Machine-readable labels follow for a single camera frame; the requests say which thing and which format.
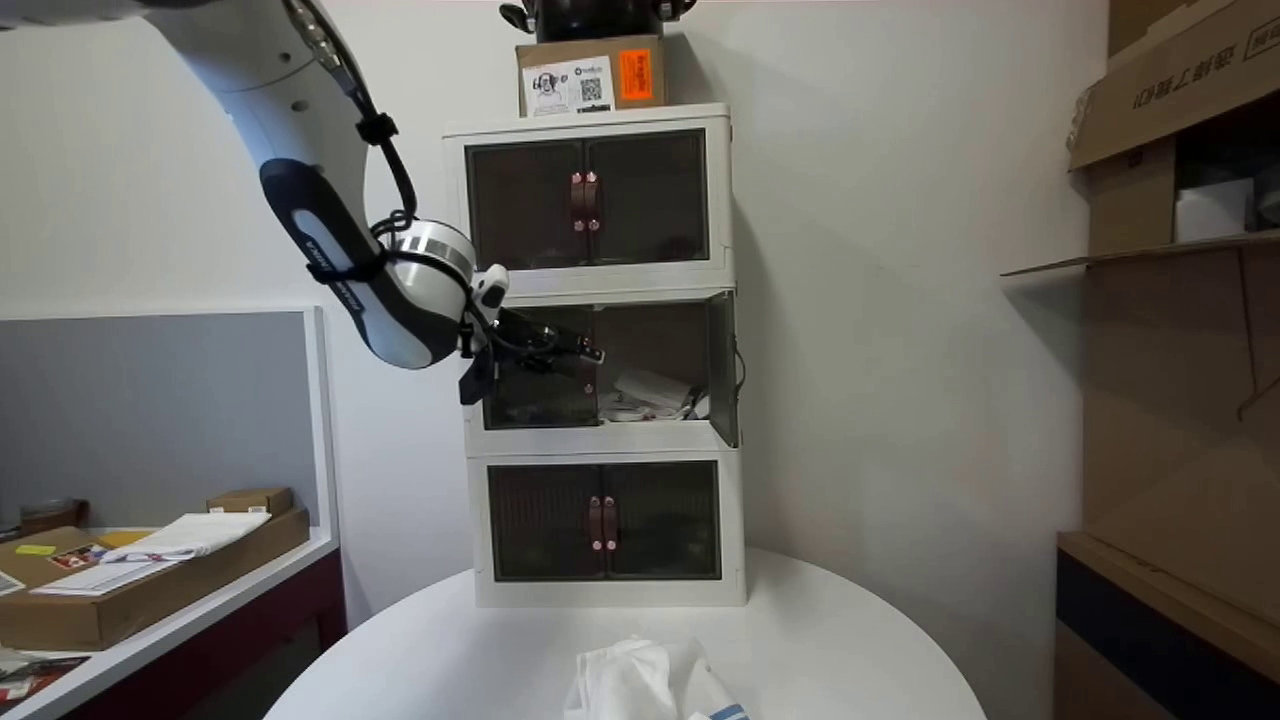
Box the cabinet door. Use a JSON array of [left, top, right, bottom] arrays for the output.
[[476, 314, 598, 428], [704, 296, 741, 448]]

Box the black object on box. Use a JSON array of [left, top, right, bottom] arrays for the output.
[[499, 0, 697, 39]]

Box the white side shelf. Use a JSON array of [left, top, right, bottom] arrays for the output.
[[4, 534, 349, 720]]

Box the white cloth inside cabinet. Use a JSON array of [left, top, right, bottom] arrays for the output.
[[598, 374, 712, 425]]

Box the flat cardboard box with papers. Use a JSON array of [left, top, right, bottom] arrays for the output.
[[0, 493, 306, 652]]

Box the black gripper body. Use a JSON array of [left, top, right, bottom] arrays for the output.
[[459, 263, 549, 405]]

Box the white round table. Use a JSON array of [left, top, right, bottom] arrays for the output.
[[264, 553, 986, 720]]

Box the cardboard shelving unit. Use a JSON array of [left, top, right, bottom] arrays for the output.
[[1012, 0, 1280, 720]]

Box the top white cabinet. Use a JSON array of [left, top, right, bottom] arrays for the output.
[[444, 104, 737, 309]]

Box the white cabinet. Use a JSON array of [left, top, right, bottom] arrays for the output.
[[471, 451, 748, 604], [465, 296, 726, 456], [444, 104, 737, 309]]

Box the middle white cabinet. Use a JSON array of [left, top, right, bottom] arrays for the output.
[[465, 296, 726, 456]]

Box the white cloth on table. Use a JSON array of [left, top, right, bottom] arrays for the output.
[[564, 637, 752, 720]]

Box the cardboard box with labels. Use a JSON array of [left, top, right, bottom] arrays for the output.
[[514, 32, 712, 117]]

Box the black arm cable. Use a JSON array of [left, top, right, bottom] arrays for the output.
[[280, 0, 420, 244]]

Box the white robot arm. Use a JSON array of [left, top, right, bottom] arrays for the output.
[[0, 0, 598, 405]]

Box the bottom white cabinet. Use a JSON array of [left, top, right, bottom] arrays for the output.
[[471, 451, 748, 604]]

